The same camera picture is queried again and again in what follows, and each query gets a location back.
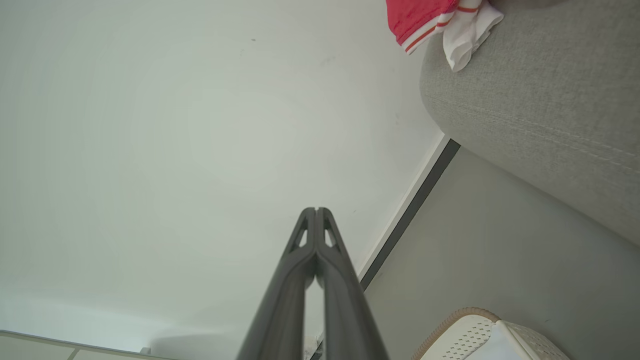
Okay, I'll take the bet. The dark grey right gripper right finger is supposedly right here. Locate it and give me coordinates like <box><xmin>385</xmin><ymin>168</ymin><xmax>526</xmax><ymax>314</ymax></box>
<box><xmin>316</xmin><ymin>207</ymin><xmax>390</xmax><ymax>360</ymax></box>

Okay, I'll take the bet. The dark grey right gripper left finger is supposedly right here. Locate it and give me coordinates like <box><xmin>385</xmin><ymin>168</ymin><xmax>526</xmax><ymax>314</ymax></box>
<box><xmin>236</xmin><ymin>207</ymin><xmax>317</xmax><ymax>360</ymax></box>

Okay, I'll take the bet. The red and white garment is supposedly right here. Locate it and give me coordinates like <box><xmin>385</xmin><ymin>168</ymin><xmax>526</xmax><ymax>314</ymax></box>
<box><xmin>385</xmin><ymin>0</ymin><xmax>505</xmax><ymax>73</ymax></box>

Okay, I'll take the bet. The white perforated laundry basket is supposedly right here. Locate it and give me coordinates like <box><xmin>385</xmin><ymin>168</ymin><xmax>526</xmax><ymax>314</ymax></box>
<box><xmin>411</xmin><ymin>307</ymin><xmax>571</xmax><ymax>360</ymax></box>

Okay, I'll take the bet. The white and dark baseboard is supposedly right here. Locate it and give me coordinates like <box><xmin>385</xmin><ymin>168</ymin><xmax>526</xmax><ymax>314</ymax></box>
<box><xmin>310</xmin><ymin>132</ymin><xmax>461</xmax><ymax>360</ymax></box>

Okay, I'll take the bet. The grey fabric sofa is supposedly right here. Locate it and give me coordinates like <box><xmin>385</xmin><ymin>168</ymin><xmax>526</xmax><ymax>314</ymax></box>
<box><xmin>419</xmin><ymin>0</ymin><xmax>640</xmax><ymax>248</ymax></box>

